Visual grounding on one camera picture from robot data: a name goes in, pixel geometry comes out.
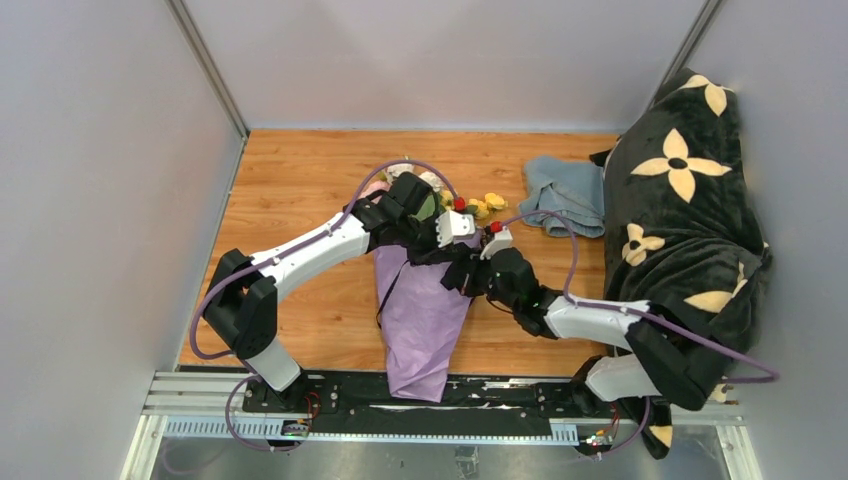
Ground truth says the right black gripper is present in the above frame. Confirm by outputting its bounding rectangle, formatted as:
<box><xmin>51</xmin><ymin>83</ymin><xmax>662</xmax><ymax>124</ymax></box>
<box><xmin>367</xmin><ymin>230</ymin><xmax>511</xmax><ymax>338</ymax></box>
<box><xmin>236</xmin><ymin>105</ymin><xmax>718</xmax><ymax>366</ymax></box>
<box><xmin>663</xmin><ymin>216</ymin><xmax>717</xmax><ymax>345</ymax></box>
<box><xmin>445</xmin><ymin>247</ymin><xmax>520</xmax><ymax>312</ymax></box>

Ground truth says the pink fake flower stem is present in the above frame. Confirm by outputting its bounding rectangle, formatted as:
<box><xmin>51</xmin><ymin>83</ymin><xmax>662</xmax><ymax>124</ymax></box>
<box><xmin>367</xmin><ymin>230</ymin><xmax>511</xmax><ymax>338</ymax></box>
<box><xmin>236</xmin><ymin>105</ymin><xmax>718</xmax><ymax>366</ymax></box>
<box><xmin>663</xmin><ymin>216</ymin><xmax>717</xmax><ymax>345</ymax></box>
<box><xmin>358</xmin><ymin>180</ymin><xmax>390</xmax><ymax>199</ymax></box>

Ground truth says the white fake rose stem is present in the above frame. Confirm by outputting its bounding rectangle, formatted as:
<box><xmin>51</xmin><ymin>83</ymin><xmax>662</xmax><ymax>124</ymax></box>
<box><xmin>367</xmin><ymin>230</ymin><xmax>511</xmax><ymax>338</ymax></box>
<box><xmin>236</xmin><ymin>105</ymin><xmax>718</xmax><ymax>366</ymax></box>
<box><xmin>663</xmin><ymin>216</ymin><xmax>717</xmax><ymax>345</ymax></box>
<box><xmin>381</xmin><ymin>157</ymin><xmax>447</xmax><ymax>193</ymax></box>

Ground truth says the yellow fake flower stem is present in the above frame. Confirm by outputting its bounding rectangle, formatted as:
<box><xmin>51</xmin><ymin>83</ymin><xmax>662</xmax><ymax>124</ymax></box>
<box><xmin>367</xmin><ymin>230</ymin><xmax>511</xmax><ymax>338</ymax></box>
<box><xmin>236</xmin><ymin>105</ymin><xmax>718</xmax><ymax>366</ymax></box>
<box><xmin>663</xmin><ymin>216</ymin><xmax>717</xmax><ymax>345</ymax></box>
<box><xmin>439</xmin><ymin>190</ymin><xmax>508</xmax><ymax>220</ymax></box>

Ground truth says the pink wrapping paper sheet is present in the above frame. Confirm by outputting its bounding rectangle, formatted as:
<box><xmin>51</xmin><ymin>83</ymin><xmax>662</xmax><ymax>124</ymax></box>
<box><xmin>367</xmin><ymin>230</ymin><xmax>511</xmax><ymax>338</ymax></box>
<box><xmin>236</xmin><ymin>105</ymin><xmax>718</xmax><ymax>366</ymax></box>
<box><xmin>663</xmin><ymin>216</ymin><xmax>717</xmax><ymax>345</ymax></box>
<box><xmin>373</xmin><ymin>246</ymin><xmax>471</xmax><ymax>403</ymax></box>

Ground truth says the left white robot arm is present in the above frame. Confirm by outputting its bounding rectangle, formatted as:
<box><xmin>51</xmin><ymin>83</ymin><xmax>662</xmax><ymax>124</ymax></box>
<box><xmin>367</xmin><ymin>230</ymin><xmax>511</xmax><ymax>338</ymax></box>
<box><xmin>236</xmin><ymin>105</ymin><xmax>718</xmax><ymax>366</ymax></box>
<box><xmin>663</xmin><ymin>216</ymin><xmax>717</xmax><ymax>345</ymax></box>
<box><xmin>192</xmin><ymin>172</ymin><xmax>475</xmax><ymax>413</ymax></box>

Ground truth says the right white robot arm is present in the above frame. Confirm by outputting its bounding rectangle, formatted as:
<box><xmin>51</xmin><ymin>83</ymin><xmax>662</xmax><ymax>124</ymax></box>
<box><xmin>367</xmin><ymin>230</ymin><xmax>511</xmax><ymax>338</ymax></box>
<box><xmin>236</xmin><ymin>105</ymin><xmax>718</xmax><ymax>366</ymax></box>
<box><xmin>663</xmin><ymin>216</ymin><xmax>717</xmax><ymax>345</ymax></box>
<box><xmin>441</xmin><ymin>247</ymin><xmax>729</xmax><ymax>418</ymax></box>

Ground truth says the light blue cloth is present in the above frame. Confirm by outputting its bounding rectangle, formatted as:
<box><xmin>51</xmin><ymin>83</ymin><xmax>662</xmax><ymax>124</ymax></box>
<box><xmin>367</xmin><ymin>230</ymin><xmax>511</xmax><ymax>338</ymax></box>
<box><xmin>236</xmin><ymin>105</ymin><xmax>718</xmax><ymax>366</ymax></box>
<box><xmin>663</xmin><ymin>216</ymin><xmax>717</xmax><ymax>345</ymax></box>
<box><xmin>518</xmin><ymin>156</ymin><xmax>605</xmax><ymax>238</ymax></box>

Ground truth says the dark floral blanket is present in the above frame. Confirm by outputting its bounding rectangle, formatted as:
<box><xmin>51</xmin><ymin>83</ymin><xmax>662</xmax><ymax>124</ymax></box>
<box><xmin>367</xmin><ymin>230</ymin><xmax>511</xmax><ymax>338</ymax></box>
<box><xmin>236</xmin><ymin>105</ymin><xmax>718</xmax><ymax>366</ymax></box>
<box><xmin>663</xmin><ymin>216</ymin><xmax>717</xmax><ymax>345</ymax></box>
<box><xmin>594</xmin><ymin>69</ymin><xmax>772</xmax><ymax>459</ymax></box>

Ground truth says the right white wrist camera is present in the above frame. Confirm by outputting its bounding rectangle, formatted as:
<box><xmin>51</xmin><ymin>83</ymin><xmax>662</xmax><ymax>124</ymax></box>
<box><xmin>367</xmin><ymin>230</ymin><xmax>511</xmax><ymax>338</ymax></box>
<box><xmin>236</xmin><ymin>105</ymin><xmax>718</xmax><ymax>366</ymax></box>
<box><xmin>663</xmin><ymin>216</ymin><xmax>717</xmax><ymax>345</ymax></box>
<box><xmin>480</xmin><ymin>222</ymin><xmax>513</xmax><ymax>260</ymax></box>

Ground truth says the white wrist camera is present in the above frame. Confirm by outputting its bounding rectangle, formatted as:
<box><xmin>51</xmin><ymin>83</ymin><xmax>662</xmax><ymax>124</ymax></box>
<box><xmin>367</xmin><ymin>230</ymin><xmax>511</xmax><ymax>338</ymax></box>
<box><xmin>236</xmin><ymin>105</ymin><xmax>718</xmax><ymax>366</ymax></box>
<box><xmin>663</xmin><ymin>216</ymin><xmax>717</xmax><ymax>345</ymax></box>
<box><xmin>480</xmin><ymin>222</ymin><xmax>513</xmax><ymax>260</ymax></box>
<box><xmin>435</xmin><ymin>210</ymin><xmax>476</xmax><ymax>248</ymax></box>

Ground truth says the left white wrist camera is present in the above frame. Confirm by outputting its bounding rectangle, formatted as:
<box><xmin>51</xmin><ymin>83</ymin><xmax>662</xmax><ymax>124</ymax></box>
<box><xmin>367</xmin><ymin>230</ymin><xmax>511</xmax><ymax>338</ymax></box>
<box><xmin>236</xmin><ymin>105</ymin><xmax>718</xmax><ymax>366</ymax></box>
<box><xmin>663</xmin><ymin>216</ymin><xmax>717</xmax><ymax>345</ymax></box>
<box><xmin>435</xmin><ymin>210</ymin><xmax>476</xmax><ymax>248</ymax></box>

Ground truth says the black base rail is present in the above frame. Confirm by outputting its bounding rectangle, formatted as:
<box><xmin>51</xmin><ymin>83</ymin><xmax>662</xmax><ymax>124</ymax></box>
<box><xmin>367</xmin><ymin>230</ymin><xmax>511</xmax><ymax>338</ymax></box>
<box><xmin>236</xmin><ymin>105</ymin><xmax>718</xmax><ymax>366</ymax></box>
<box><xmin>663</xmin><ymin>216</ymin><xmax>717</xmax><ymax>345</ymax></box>
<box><xmin>241</xmin><ymin>370</ymin><xmax>628</xmax><ymax>447</ymax></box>

